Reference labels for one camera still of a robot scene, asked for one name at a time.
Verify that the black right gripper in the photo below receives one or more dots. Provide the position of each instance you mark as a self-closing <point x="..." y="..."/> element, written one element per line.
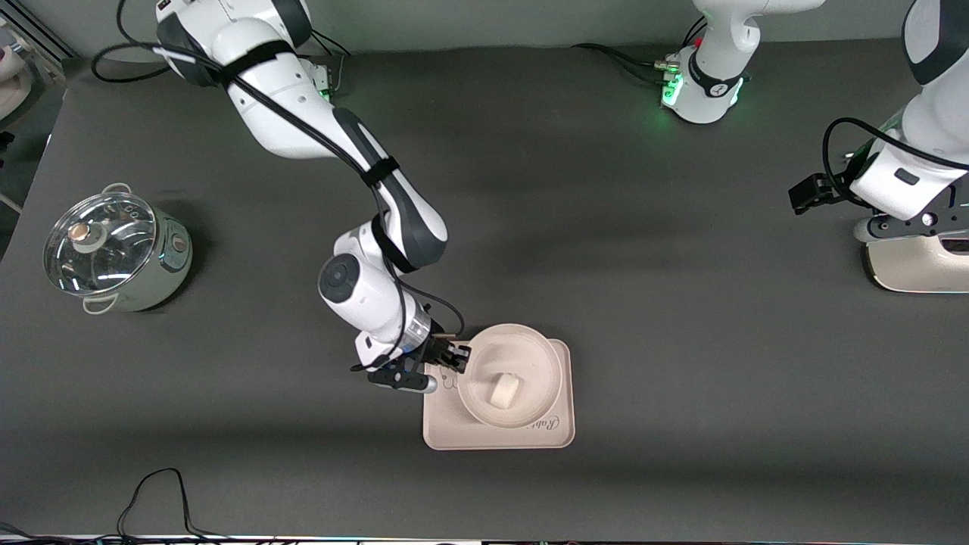
<point x="437" y="350"/>

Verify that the white countertop appliance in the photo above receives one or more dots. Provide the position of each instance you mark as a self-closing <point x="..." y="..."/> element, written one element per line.
<point x="908" y="269"/>

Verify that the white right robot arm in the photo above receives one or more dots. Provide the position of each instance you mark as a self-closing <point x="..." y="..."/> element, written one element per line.
<point x="288" y="98"/>

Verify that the small white bun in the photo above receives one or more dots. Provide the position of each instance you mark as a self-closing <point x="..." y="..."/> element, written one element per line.
<point x="503" y="390"/>

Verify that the cream tray with rabbit print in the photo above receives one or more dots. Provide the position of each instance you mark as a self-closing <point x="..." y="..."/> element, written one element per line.
<point x="447" y="431"/>

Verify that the beige background object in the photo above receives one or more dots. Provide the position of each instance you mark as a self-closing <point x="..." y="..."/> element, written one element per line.
<point x="14" y="76"/>

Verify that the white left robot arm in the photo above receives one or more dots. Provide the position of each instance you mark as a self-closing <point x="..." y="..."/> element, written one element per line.
<point x="931" y="113"/>

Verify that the round cream plate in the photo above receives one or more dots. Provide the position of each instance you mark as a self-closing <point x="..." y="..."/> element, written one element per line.
<point x="530" y="356"/>

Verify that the pale green electric pot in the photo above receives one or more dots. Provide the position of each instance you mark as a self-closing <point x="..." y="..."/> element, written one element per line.
<point x="163" y="272"/>

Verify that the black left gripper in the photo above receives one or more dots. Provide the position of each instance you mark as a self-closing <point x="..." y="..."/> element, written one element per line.
<point x="811" y="191"/>

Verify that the aluminium frame rail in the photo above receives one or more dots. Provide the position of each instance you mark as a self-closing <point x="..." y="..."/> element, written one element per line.
<point x="45" y="34"/>

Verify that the glass pot lid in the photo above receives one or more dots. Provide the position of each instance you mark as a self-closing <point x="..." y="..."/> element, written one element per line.
<point x="98" y="265"/>

